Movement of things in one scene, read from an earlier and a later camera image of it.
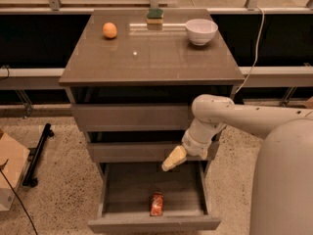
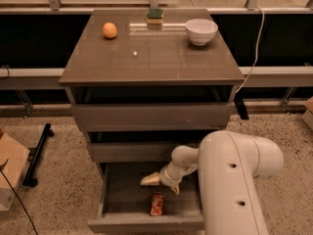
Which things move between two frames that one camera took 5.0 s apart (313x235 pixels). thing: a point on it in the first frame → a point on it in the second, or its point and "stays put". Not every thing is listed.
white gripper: [195, 147] → [166, 176]
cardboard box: [14, 161] stays put
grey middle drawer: [136, 151] stays put
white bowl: [201, 30] stays put
